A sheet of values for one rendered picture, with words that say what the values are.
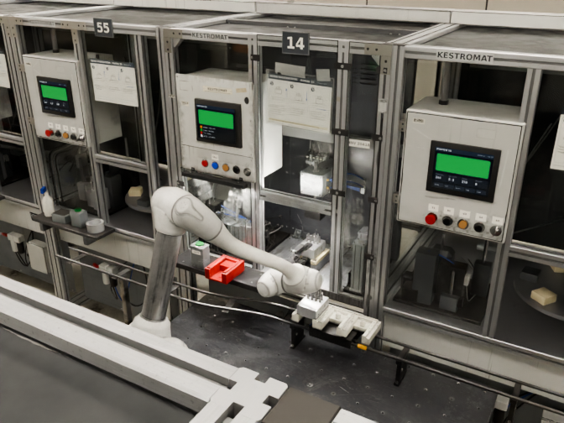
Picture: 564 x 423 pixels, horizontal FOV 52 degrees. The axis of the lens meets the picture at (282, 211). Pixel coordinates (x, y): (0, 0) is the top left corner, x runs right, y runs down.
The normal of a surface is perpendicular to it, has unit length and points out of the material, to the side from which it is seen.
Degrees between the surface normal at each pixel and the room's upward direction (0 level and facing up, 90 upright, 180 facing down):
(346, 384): 0
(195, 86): 90
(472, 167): 90
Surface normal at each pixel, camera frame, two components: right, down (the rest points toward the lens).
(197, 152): -0.50, 0.36
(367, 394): 0.00, -0.91
